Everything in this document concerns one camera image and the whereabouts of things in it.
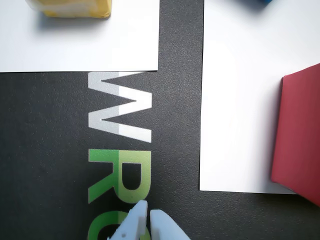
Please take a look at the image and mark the pale blue gripper finger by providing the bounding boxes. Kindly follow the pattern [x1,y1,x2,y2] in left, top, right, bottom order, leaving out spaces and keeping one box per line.
[107,200,148,240]
[149,209,192,240]

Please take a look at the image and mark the yellow paper box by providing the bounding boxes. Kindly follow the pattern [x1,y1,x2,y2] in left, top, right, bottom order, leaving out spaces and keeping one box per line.
[24,0,112,19]

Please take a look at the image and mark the red paper box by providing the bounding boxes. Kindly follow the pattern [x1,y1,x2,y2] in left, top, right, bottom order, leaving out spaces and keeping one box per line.
[270,62,320,208]

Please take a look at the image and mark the blue paper box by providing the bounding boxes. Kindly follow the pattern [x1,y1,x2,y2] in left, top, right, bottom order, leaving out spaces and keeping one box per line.
[232,0,275,6]

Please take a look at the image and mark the black mat with WRO print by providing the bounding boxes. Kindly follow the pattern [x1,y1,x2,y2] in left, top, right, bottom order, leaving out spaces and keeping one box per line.
[0,0,320,240]

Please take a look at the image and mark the white paper sheet marked HOME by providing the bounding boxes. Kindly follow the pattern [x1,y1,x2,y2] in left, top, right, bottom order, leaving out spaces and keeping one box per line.
[199,0,320,195]

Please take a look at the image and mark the plain white paper sheet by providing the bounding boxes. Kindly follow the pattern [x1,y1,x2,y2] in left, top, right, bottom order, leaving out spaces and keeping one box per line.
[0,0,160,74]

